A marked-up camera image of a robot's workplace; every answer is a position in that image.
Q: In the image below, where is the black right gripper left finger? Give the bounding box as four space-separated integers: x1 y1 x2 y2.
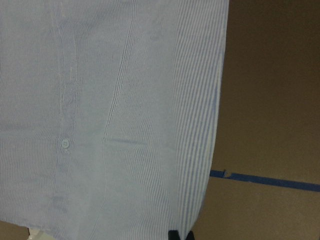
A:
168 230 180 240

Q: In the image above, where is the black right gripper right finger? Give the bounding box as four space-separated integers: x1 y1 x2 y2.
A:
186 231 195 240

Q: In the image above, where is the blue striped button shirt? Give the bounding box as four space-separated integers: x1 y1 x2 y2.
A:
0 0 229 240

